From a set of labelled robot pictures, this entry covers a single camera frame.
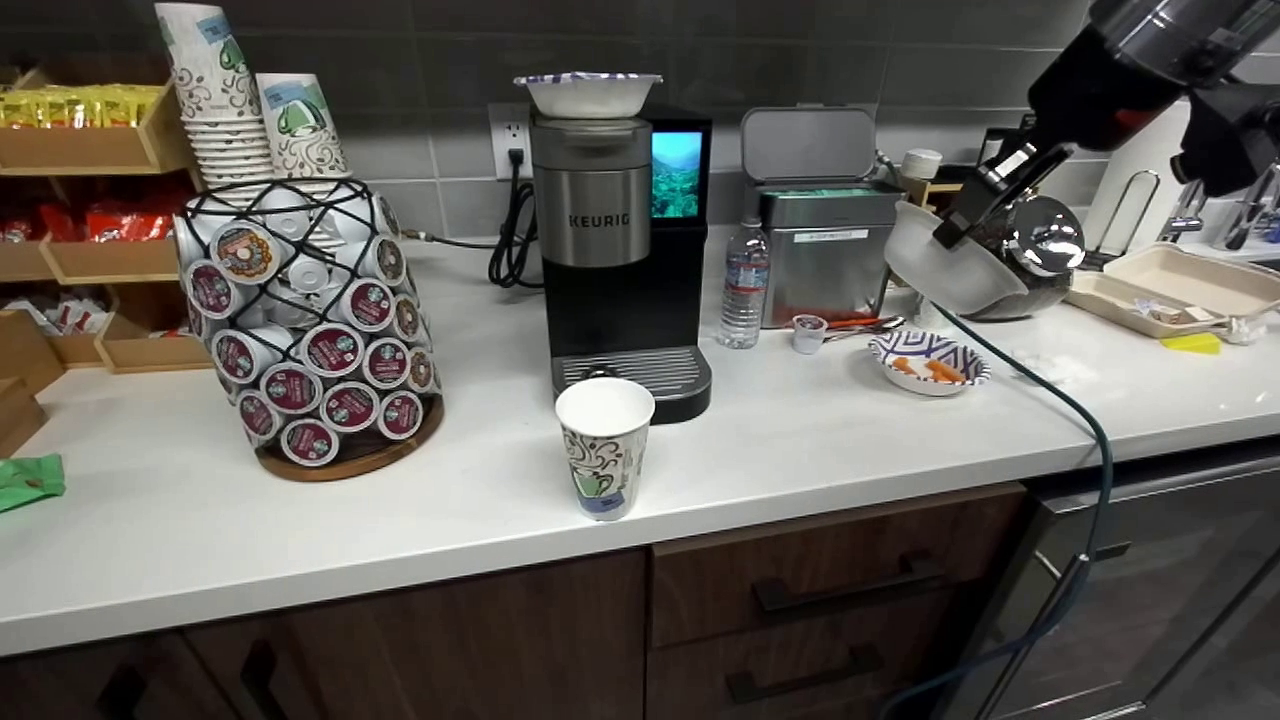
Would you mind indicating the white bowl with rim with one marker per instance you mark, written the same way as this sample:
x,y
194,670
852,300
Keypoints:
x,y
588,88

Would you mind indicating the white wall outlet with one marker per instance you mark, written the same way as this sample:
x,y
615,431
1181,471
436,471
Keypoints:
x,y
508,132

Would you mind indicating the yellow snack bags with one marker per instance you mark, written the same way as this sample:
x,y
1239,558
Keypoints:
x,y
80,106

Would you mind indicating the wooden box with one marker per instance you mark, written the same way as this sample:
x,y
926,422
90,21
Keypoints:
x,y
25,365

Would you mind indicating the beige open clamshell container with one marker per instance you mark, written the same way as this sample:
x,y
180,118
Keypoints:
x,y
1175,287

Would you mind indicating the wooden snack shelf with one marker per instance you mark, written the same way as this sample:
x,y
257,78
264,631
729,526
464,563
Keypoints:
x,y
94,260

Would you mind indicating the dark dishwasher front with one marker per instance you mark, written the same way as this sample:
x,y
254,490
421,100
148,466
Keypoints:
x,y
1175,586

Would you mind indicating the small wooden tray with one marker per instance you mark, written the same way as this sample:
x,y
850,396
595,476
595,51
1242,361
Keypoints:
x,y
148,350

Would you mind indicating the silver metal box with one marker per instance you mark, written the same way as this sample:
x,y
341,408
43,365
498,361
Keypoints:
x,y
816,223

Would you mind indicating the yellow sponge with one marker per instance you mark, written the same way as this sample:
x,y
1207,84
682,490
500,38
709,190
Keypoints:
x,y
1189,340

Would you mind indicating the red thin sticks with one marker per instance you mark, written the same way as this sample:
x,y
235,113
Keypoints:
x,y
852,323

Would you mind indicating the chrome faucet loop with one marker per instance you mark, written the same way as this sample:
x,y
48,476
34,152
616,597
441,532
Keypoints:
x,y
1135,193

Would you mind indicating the Franka robot arm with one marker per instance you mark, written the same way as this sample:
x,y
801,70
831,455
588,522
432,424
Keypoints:
x,y
1175,61

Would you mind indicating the white foam bowl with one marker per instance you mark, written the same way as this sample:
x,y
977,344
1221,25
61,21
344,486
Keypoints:
x,y
945,278

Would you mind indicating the small white lidded container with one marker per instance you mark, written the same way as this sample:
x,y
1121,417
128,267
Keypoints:
x,y
920,160

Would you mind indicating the crumpled white paper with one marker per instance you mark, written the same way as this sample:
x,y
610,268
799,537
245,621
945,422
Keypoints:
x,y
1242,329

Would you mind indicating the black silver coffee machine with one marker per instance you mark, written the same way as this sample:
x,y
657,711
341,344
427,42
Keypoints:
x,y
621,252

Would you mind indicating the patterned paper cup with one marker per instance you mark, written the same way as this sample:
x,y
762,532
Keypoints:
x,y
604,445

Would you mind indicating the patterned orange blue plate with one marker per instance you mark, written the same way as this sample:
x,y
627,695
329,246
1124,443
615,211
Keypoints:
x,y
930,361

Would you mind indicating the short patterned cup stack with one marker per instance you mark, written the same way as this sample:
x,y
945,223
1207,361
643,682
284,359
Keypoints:
x,y
301,120

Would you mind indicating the red snack bags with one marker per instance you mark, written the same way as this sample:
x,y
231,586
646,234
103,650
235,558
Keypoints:
x,y
94,223

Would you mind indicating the tall patterned cup stack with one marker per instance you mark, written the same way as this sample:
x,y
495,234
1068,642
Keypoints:
x,y
206,93

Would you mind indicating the green cloth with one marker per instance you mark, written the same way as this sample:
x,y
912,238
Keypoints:
x,y
25,481

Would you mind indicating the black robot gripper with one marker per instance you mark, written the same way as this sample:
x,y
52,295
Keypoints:
x,y
1008,177

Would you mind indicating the clear plastic water bottle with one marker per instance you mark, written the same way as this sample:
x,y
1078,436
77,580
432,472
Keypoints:
x,y
746,287

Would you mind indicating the small clear plastic cup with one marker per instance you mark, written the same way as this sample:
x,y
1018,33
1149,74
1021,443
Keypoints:
x,y
810,329

